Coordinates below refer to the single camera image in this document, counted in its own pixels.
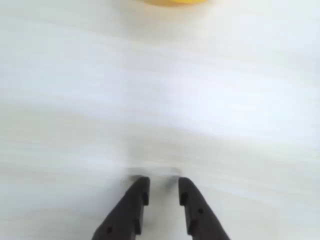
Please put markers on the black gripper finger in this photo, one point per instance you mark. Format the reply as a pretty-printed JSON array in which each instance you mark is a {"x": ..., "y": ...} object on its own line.
[
  {"x": 200, "y": 222},
  {"x": 127, "y": 215}
]

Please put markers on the yellow rubber duck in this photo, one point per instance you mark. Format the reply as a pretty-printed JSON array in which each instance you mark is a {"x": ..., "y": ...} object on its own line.
[{"x": 175, "y": 2}]

